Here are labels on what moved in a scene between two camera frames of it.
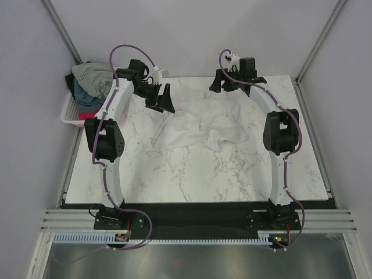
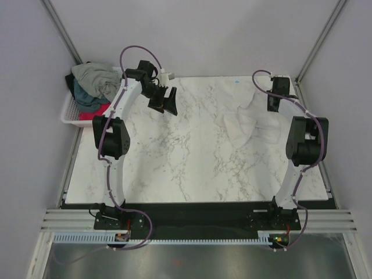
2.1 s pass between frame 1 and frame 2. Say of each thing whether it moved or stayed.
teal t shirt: stayed
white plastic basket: stayed
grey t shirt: stayed
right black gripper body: moved
